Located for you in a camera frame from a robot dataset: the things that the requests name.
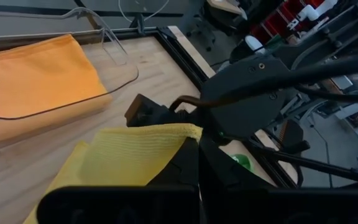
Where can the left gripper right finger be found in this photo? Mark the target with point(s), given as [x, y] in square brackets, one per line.
[259, 205]

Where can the clear plastic bin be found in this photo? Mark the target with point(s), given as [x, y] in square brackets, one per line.
[117, 53]

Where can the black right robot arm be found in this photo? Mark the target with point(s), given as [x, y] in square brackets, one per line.
[337, 40]

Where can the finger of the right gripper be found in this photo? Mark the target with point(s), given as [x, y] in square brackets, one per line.
[145, 113]

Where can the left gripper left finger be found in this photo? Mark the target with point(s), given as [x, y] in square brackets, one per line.
[120, 205]

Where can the dark green microfiber towel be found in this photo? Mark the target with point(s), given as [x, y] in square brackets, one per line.
[244, 161]

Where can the shelf with red bins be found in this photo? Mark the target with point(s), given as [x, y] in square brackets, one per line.
[275, 23]

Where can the yellow microfiber towel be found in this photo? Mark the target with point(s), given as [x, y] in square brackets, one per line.
[120, 155]

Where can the orange microfiber towel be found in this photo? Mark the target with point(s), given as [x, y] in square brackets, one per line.
[36, 81]

